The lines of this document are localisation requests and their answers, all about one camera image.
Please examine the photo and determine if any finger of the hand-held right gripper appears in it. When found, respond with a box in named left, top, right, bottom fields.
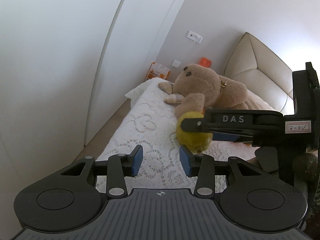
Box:
left=180, top=109, right=285, bottom=133
left=212, top=131, right=254, bottom=143

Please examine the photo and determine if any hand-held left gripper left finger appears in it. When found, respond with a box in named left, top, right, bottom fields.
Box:
left=61, top=142, right=144, bottom=199

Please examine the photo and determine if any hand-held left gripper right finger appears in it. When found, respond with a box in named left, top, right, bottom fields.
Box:
left=179, top=143, right=263, bottom=199

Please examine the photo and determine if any small green guava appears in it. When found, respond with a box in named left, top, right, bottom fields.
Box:
left=176, top=111, right=213, bottom=153

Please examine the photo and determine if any white lace bedspread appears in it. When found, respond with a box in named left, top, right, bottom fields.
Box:
left=95, top=77, right=275, bottom=188

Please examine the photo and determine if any beige padded headboard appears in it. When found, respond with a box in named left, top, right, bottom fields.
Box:
left=223, top=32, right=294, bottom=113

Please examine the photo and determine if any brown plush bear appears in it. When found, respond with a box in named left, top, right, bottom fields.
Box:
left=158, top=64, right=250, bottom=118

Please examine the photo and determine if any orange paper bag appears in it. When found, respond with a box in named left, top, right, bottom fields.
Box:
left=144, top=62, right=171, bottom=82

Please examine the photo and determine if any white wall socket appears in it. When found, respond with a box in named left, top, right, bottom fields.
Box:
left=187, top=31, right=203, bottom=43

